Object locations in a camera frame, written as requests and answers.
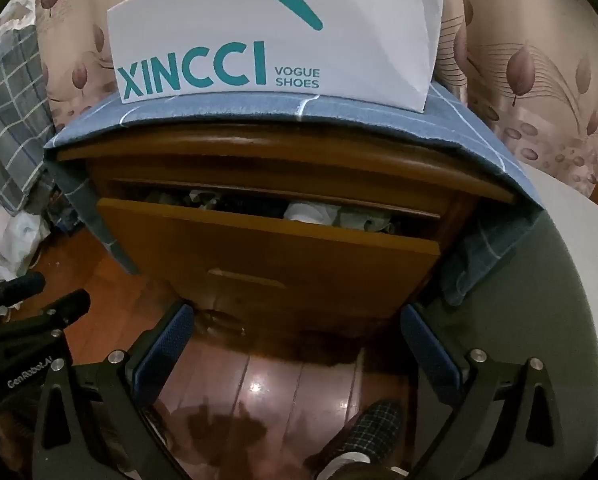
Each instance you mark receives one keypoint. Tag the blue checked cloth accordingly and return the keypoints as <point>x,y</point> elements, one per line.
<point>354,105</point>

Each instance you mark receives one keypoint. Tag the grey plaid blanket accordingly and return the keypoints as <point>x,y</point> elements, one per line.
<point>9,110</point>

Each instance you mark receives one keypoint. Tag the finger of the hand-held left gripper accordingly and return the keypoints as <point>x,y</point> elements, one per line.
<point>24,285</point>
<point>64,307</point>

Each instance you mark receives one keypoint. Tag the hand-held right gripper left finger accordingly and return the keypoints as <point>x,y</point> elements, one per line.
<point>166,342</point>

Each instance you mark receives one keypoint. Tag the grey green rolled socks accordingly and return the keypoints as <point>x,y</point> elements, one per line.
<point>364,221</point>

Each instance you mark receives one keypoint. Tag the leaf-patterned curtain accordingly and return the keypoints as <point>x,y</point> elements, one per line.
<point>529,85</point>

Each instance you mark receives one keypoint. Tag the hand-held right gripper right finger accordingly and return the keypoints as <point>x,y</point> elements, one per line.
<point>429,350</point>

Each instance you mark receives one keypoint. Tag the white shoe box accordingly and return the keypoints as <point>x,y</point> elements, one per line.
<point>219,25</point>

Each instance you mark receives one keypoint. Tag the dark garment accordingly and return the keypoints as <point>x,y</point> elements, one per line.
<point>249,206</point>

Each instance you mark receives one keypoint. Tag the dark plaid slipper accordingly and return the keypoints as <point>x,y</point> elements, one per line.
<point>374,425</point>

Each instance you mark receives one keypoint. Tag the white mattress edge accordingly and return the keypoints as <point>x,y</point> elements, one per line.
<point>579,240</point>

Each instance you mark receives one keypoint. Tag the wooden drawer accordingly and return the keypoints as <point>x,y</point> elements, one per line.
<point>279,260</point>

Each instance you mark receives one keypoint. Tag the person's white ankle sock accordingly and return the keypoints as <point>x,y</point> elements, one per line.
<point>349,460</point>

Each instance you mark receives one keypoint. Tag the wooden nightstand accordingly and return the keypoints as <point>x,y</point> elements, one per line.
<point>279,157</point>

